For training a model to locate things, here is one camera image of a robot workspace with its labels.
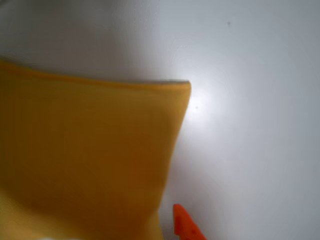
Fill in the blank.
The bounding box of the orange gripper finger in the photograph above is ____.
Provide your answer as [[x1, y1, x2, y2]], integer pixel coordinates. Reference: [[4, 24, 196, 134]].
[[172, 203, 208, 240]]

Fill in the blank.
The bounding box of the yellow bean bag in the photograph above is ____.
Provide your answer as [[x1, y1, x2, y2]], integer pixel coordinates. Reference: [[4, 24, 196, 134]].
[[0, 56, 193, 240]]

